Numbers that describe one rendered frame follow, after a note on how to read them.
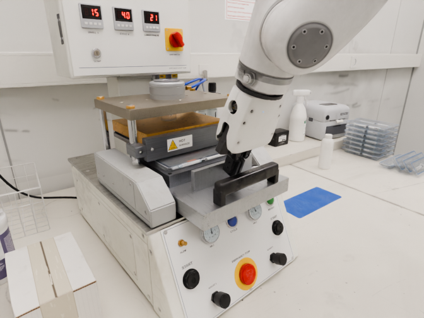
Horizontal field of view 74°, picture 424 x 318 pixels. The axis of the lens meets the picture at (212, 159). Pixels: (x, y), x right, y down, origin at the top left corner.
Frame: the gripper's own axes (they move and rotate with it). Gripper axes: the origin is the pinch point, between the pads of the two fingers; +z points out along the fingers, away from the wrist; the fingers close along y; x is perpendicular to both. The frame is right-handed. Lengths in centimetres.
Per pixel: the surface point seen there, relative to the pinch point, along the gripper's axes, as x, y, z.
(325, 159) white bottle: 10, 72, 27
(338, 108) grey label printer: 28, 104, 16
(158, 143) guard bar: 11.8, -8.8, 0.9
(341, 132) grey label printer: 22, 108, 28
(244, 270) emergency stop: -11.6, -1.0, 17.7
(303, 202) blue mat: -0.9, 41.0, 27.4
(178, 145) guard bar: 11.3, -4.4, 2.1
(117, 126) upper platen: 27.1, -10.2, 5.9
